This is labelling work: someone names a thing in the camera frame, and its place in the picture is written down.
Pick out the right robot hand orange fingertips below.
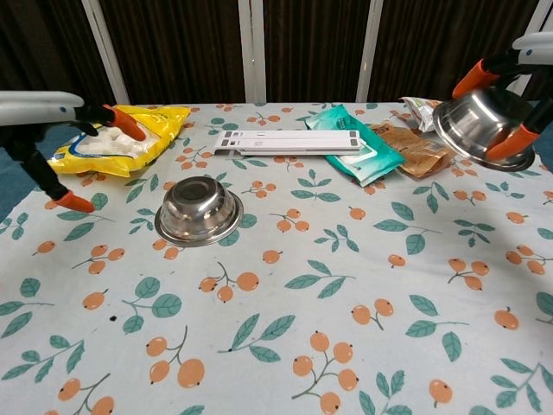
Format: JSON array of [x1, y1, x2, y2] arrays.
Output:
[[451, 32, 553, 162]]

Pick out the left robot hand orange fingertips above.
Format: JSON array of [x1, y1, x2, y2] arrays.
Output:
[[0, 89, 148, 214]]

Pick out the steel bowl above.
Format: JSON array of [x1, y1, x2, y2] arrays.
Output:
[[433, 85, 537, 173], [154, 176, 245, 248]]

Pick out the floral tablecloth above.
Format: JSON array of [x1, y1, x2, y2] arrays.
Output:
[[0, 102, 553, 415]]

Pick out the yellow snack bag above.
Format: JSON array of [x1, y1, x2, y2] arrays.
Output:
[[46, 104, 192, 179]]

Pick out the white nut snack bag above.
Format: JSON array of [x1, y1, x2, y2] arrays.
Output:
[[399, 97, 446, 134]]

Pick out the brown snack pouch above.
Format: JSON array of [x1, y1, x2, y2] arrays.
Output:
[[370, 123, 453, 181]]

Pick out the teal wet wipes pack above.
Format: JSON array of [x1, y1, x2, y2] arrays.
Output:
[[304, 105, 407, 188]]

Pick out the white folding stand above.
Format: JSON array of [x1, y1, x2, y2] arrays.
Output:
[[213, 129, 363, 157]]

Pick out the white partition frame post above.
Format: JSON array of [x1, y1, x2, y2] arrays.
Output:
[[524, 0, 548, 38], [81, 0, 130, 105], [356, 0, 385, 104], [238, 0, 267, 105]]

